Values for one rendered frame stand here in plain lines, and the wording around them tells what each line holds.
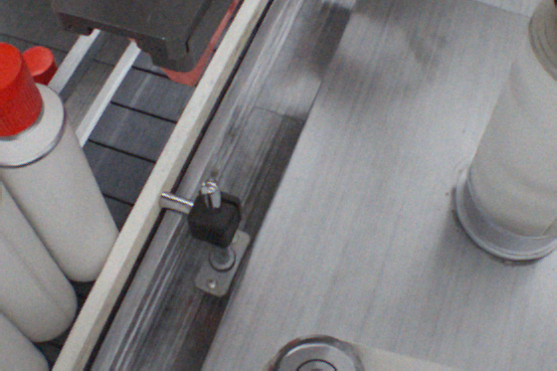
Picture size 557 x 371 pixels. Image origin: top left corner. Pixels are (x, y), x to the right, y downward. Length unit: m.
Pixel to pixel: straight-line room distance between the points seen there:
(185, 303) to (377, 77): 0.23
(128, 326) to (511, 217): 0.26
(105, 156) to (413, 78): 0.25
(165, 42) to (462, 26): 0.38
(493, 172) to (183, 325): 0.25
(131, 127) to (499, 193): 0.28
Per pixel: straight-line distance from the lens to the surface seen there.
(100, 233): 0.45
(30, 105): 0.35
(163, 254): 0.50
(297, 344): 0.27
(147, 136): 0.54
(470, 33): 0.62
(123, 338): 0.48
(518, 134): 0.41
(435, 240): 0.50
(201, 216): 0.46
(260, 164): 0.58
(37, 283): 0.42
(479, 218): 0.49
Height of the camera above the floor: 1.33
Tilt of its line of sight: 59 degrees down
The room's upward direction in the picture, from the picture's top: 1 degrees counter-clockwise
